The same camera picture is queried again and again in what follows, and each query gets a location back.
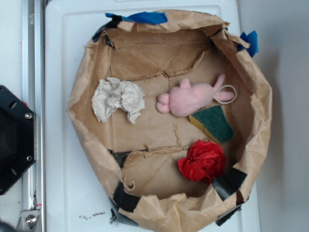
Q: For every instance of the white paper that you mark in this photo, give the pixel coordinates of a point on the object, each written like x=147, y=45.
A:
x=113, y=94

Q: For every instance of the crumpled red paper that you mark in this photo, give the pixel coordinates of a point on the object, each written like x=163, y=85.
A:
x=205, y=161

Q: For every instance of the pink plush bunny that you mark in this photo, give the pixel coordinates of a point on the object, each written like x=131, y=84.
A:
x=187, y=98

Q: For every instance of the brown paper bag bin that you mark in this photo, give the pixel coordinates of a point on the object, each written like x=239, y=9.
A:
x=143, y=156

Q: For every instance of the green yellow sponge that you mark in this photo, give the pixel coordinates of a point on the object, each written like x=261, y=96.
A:
x=213, y=123

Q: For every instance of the black tape piece bottom left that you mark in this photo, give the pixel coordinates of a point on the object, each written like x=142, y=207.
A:
x=123, y=200

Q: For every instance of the black tape piece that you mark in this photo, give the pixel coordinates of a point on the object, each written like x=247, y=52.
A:
x=229, y=183
x=123, y=200

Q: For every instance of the blue tape piece top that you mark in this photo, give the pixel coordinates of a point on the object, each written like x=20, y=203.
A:
x=154, y=18

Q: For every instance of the blue tape piece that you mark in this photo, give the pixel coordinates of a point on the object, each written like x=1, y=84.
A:
x=252, y=39
x=154, y=18

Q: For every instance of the black tape piece lower right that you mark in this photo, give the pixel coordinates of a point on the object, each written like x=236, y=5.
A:
x=229, y=183

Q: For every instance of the white plastic tray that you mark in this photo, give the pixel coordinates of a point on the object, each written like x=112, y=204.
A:
x=75, y=199

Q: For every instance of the blue tape piece right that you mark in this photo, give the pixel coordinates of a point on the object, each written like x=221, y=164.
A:
x=252, y=39

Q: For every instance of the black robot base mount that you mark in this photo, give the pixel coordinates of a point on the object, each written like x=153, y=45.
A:
x=17, y=141

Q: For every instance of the aluminium rail frame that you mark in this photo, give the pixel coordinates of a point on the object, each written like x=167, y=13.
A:
x=33, y=214

